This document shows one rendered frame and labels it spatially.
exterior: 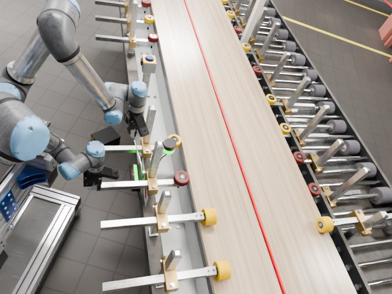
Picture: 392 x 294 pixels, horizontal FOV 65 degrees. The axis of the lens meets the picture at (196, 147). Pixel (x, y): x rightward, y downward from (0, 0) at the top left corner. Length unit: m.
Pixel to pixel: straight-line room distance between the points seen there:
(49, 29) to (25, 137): 0.40
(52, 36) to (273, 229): 1.29
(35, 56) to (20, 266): 1.27
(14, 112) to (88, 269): 1.55
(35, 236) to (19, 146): 1.33
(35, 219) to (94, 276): 0.54
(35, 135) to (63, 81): 2.44
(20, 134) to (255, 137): 1.41
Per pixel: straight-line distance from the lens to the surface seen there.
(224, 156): 1.78
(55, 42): 1.17
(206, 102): 2.04
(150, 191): 1.60
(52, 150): 1.35
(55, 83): 3.35
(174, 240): 1.77
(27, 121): 0.96
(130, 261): 2.35
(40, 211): 2.29
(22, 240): 2.23
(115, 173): 1.51
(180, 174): 1.63
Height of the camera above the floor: 2.24
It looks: 49 degrees down
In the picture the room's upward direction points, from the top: 22 degrees clockwise
